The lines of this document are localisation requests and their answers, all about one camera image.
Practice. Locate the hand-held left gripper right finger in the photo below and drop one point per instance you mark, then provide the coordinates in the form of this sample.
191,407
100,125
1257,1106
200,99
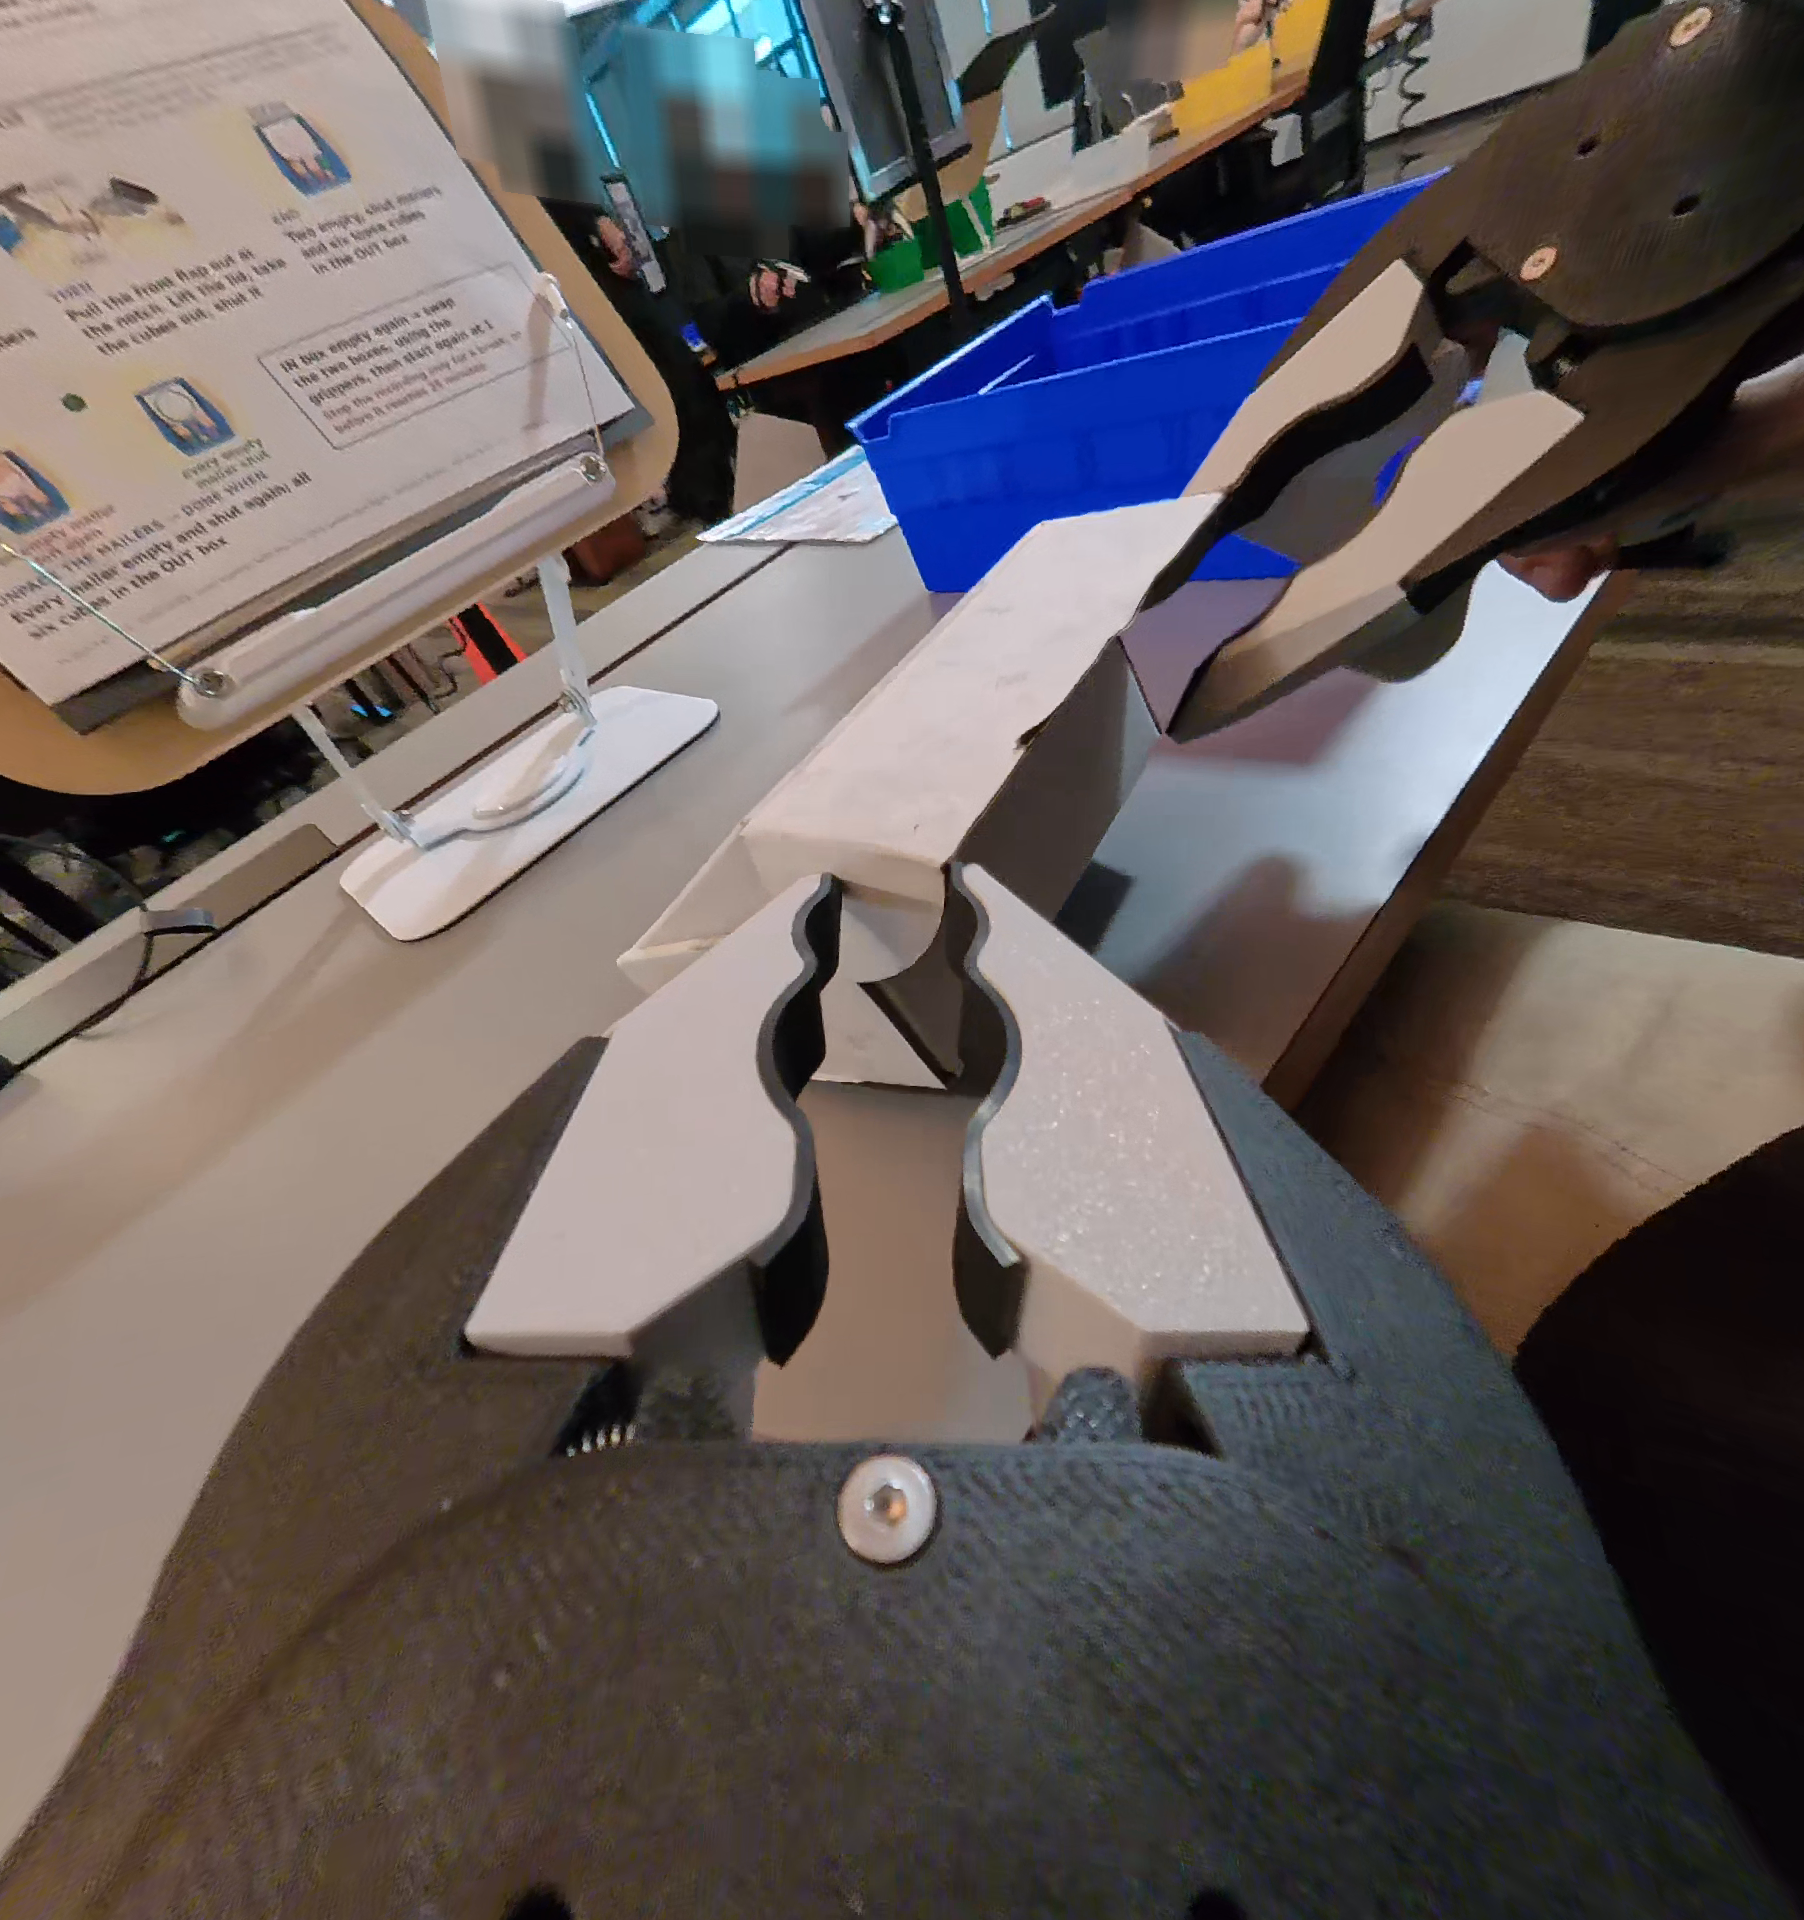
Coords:
1126,1184

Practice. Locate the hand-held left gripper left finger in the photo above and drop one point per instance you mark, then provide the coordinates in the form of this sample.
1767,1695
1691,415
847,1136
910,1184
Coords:
661,1184

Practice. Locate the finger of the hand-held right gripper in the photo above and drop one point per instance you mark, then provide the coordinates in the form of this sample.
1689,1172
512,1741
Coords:
1411,526
1323,362

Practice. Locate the blue plastic bin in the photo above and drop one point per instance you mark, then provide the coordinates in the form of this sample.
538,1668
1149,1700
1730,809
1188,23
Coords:
1083,450

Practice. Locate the white cardboard mailer box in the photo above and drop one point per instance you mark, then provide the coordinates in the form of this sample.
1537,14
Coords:
961,703

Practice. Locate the person's right hand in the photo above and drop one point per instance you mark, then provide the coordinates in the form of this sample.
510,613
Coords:
1801,450

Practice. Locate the yellow plastic bin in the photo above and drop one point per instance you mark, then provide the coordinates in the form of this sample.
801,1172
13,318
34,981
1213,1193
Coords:
1232,91

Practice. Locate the white and wooden document stand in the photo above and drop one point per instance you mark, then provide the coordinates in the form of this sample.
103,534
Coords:
571,809

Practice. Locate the green plastic bin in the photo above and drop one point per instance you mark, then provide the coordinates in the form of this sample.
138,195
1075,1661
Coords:
917,256

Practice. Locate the black tripod pole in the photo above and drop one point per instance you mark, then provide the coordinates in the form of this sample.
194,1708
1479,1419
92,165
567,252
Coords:
931,195

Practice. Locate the background work table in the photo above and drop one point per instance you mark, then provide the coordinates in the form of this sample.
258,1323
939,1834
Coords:
841,339

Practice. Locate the person's beige pants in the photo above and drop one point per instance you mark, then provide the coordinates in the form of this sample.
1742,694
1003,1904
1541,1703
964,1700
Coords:
1591,1051

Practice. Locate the upright display panel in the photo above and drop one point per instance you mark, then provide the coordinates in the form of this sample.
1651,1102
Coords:
871,91

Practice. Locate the blue-bordered paper sheet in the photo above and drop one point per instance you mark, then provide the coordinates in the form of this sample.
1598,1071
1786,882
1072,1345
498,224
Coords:
813,510

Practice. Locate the red object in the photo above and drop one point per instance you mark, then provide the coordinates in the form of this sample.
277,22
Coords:
488,640

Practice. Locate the printed instruction sheet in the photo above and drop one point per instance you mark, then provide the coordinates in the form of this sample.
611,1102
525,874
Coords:
242,373

